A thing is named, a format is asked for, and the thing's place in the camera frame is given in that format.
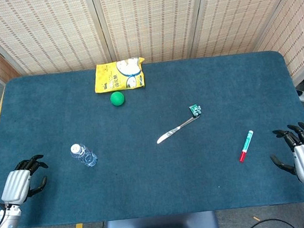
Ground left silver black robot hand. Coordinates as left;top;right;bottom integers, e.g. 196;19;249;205
0;153;52;208

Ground transparent water bottle white cap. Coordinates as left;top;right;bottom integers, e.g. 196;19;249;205
69;141;99;170

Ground green red marker pen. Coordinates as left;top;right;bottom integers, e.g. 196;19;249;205
236;129;257;163

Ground beige woven screen panel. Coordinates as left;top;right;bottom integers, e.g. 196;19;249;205
0;0;111;79
248;0;304;90
91;0;213;69
184;0;304;59

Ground green ball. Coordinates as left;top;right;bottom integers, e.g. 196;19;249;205
109;90;126;107

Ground blue table cloth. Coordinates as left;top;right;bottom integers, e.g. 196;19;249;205
0;46;304;228

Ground silver table knife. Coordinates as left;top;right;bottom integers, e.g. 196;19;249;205
154;115;203;145

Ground yellow snack bag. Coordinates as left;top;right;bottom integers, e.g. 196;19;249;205
92;56;148;94

